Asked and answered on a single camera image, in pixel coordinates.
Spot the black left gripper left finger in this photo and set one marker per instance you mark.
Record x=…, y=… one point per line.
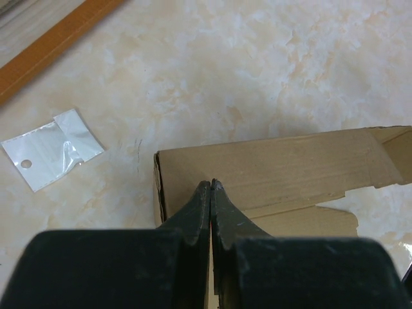
x=165, y=267

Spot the small clear plastic bag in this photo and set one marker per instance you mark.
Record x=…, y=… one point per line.
x=47, y=153

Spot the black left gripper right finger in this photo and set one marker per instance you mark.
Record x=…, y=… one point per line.
x=253, y=269

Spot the brown cardboard box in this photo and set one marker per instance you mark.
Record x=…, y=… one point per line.
x=281, y=183

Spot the orange wooden shelf rack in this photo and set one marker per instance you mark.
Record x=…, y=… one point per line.
x=34, y=59

